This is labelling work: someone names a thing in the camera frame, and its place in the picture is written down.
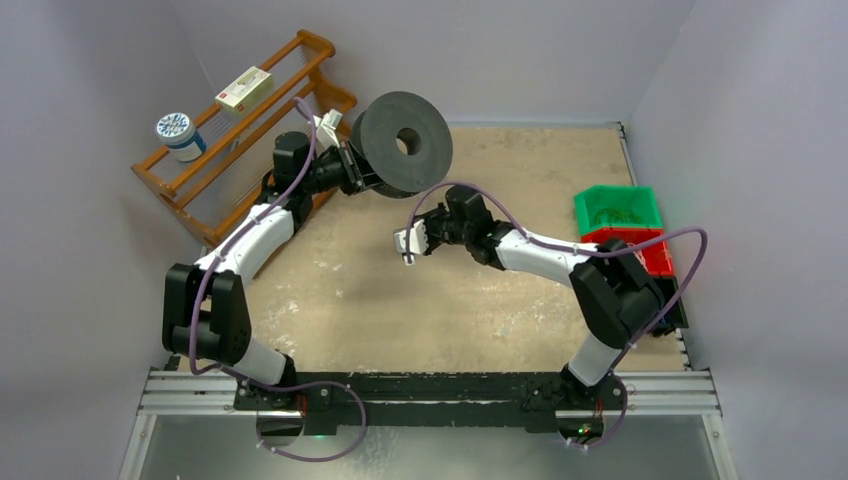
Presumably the green white cardboard box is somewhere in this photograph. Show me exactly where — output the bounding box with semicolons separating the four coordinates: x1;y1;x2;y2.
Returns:
214;66;274;119

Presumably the black plastic bin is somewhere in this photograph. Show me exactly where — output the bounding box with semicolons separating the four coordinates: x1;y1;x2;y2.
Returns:
652;274;690;338

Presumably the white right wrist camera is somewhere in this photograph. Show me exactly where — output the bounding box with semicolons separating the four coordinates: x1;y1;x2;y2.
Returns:
392;219;429;266

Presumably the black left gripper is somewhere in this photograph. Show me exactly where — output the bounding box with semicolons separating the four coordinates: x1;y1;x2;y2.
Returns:
301;139;393;196

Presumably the green wire bundle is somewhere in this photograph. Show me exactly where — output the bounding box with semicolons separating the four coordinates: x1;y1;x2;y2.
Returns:
592;201;647;227

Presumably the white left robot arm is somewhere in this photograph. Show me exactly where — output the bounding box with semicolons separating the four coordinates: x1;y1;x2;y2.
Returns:
162;130;354;409

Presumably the black perforated cable spool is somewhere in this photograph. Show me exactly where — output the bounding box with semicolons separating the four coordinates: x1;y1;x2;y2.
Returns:
349;91;453;199

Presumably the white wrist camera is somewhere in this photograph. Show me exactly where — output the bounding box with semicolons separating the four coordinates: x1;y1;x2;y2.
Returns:
392;219;429;266
313;109;343;151

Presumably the blue white round jar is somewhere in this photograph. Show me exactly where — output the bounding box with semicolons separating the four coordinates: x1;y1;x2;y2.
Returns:
155;112;207;163

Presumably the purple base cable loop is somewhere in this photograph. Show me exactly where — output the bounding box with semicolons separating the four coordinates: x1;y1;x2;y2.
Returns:
254;382;368;464

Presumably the orange wooden rack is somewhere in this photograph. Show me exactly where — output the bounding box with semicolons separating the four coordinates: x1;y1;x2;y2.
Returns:
131;29;357;249

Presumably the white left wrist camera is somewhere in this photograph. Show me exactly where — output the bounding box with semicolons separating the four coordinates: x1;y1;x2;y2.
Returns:
313;109;343;151

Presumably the red plastic bin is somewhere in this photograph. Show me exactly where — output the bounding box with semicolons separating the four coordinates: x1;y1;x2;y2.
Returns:
581;227;675;276

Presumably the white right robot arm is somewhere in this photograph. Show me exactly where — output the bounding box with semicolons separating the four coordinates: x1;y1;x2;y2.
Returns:
393;182;665;407

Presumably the green plastic bin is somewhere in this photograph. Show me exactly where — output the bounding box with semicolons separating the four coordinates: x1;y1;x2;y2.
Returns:
574;185;663;235

